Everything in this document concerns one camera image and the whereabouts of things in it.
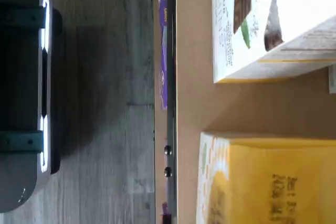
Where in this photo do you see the black metal shelf frame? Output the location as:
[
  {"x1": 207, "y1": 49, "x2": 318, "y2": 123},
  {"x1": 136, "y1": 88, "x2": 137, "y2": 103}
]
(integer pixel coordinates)
[{"x1": 144, "y1": 0, "x2": 177, "y2": 224}]

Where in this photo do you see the small white yellow-label box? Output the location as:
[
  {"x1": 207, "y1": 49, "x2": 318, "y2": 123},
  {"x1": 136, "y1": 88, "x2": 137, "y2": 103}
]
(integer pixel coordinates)
[{"x1": 196, "y1": 130, "x2": 336, "y2": 224}]

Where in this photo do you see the purple snack box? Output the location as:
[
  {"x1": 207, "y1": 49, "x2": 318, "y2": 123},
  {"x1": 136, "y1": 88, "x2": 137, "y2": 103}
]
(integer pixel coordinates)
[{"x1": 156, "y1": 0, "x2": 169, "y2": 29}]

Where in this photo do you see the wooden shelf board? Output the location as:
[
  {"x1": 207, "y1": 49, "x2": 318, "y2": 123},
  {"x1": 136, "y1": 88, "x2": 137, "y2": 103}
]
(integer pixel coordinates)
[{"x1": 175, "y1": 0, "x2": 336, "y2": 224}]

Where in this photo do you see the gray mobile robot base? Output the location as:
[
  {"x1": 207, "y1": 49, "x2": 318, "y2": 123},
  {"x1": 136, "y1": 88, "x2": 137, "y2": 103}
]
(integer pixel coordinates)
[{"x1": 0, "y1": 0, "x2": 64, "y2": 215}]

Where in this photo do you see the pale cardboard box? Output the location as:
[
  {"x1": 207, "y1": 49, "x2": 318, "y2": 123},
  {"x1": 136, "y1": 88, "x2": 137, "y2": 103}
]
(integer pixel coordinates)
[{"x1": 328, "y1": 63, "x2": 336, "y2": 94}]

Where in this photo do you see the white chocolate thins box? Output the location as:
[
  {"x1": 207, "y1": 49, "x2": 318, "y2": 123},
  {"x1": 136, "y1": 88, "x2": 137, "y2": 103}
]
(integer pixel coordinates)
[{"x1": 211, "y1": 0, "x2": 336, "y2": 84}]

